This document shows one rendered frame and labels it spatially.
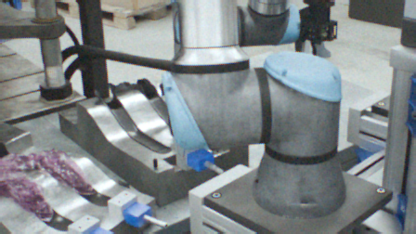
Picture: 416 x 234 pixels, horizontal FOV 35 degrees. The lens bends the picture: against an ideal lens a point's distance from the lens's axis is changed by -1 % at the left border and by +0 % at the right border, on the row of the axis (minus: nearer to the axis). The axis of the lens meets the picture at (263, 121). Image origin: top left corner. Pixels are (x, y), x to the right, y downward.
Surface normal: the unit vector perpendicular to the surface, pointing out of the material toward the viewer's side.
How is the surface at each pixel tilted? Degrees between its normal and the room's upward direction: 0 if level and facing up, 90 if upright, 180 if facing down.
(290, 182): 72
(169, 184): 90
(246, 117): 81
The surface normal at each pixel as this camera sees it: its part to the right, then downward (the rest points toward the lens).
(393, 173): -0.66, 0.32
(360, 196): 0.00, -0.90
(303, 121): 0.17, 0.46
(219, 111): 0.19, 0.19
